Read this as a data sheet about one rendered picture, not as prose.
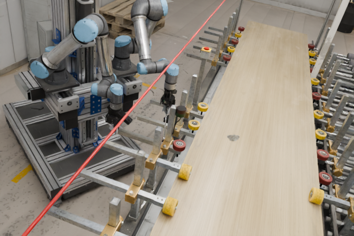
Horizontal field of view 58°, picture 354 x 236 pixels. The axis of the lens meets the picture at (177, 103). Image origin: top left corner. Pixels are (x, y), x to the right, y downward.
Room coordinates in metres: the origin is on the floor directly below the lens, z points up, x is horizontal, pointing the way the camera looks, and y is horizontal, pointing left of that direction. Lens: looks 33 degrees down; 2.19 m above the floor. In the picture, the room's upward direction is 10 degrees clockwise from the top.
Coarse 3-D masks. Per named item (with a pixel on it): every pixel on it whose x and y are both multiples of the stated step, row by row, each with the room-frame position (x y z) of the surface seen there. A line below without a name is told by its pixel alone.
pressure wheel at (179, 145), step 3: (174, 141) 1.53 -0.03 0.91; (177, 141) 1.54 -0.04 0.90; (180, 141) 1.55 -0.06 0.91; (183, 141) 1.55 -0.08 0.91; (174, 144) 1.51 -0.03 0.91; (177, 144) 1.51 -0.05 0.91; (180, 144) 1.52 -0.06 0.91; (183, 144) 1.52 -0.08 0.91; (174, 147) 1.50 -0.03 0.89; (177, 147) 1.49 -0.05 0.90; (180, 147) 1.49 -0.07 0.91; (183, 147) 1.50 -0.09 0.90; (177, 150) 1.49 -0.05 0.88; (180, 150) 1.49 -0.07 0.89; (183, 150) 1.50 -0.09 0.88; (177, 156) 1.52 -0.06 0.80
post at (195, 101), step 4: (204, 60) 2.31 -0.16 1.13; (204, 64) 2.30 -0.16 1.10; (200, 68) 2.31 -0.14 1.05; (204, 68) 2.32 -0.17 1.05; (200, 72) 2.31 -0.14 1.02; (200, 76) 2.31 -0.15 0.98; (200, 80) 2.31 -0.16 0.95; (196, 84) 2.31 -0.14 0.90; (200, 84) 2.30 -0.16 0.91; (196, 88) 2.31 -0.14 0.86; (200, 88) 2.33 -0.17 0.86; (196, 92) 2.31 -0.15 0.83; (196, 96) 2.31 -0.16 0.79; (196, 100) 2.30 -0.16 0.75; (192, 104) 2.31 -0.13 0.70; (196, 104) 2.30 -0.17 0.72
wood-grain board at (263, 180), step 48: (240, 48) 3.26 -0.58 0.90; (288, 48) 3.51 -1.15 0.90; (240, 96) 2.24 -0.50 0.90; (288, 96) 2.38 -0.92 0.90; (192, 144) 1.54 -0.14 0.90; (240, 144) 1.62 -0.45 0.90; (288, 144) 1.71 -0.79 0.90; (192, 192) 1.16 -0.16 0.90; (240, 192) 1.21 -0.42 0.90; (288, 192) 1.28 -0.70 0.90
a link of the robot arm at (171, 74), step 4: (168, 64) 1.74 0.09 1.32; (172, 64) 1.75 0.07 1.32; (164, 68) 1.75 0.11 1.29; (168, 68) 1.70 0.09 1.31; (172, 68) 1.70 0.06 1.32; (176, 68) 1.71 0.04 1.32; (164, 72) 1.73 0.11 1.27; (168, 72) 1.70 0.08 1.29; (172, 72) 1.69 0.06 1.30; (176, 72) 1.71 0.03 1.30; (168, 76) 1.70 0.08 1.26; (172, 76) 1.69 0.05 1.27; (176, 76) 1.71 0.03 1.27; (168, 80) 1.70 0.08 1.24; (172, 80) 1.69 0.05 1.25; (176, 80) 1.72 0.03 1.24; (172, 84) 1.70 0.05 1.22
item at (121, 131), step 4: (120, 128) 1.63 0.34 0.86; (120, 132) 1.60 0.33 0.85; (124, 132) 1.59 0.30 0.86; (128, 132) 1.60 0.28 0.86; (132, 132) 1.61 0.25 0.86; (128, 136) 1.59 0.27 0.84; (132, 136) 1.58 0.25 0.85; (136, 136) 1.57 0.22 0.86; (140, 136) 1.58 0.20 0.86; (144, 136) 1.59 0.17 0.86; (140, 140) 1.57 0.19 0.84; (144, 140) 1.56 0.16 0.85; (148, 140) 1.56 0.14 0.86; (152, 140) 1.56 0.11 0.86; (152, 144) 1.55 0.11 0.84; (172, 148) 1.52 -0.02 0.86; (176, 152) 1.51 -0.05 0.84; (180, 152) 1.50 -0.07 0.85
